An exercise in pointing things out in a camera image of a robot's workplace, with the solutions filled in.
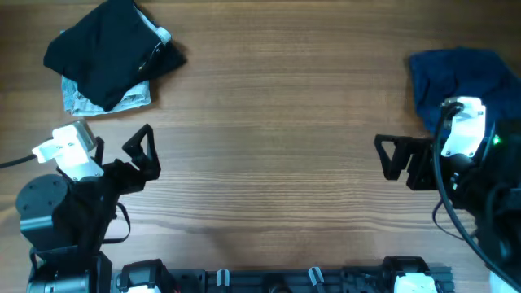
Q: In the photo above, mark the blue crumpled garment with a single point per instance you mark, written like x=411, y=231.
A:
x=463, y=72

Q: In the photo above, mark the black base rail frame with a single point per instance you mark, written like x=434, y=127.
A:
x=395, y=274

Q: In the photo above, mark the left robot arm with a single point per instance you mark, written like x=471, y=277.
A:
x=53, y=269

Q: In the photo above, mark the light blue folded denim shorts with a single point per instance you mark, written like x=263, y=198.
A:
x=134, y=97

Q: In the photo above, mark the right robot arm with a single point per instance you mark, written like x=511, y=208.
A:
x=478, y=182

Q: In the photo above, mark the black shorts with snap button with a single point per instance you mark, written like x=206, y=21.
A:
x=74, y=52

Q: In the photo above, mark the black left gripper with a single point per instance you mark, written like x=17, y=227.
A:
x=134, y=179

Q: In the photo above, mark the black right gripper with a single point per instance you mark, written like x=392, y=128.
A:
x=422, y=149

